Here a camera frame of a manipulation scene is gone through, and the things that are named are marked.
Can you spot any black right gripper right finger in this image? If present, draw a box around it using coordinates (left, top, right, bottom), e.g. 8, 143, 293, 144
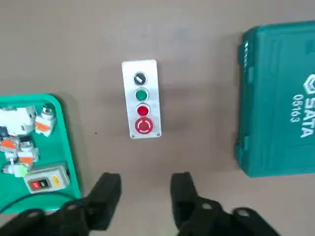
171, 172, 283, 236

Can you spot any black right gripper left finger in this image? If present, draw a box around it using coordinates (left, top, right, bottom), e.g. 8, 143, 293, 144
0, 172, 123, 236

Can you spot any white button box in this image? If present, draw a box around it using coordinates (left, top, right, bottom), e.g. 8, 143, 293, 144
121, 59, 162, 140

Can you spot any green white button unit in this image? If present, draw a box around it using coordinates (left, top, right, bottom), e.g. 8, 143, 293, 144
1, 162, 28, 178

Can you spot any black silver button unit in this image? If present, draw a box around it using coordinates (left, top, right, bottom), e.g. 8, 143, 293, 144
17, 136, 40, 165

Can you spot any green plastic tray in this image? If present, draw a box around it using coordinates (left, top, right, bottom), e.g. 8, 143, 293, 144
0, 93, 83, 215

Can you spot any orange white contact block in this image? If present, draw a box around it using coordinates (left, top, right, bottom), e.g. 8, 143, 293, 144
0, 137, 18, 159
34, 105, 57, 137

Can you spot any white terminal block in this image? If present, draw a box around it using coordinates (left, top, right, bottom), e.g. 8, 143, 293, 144
0, 105, 37, 137

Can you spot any green SATA tool case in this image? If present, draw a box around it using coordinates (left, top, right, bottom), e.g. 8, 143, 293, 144
233, 21, 315, 178

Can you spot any thin black camera cable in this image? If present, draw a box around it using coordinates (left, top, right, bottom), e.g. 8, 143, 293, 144
0, 192, 77, 214

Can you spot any grey switch box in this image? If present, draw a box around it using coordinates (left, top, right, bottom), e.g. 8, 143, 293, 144
24, 162, 71, 195

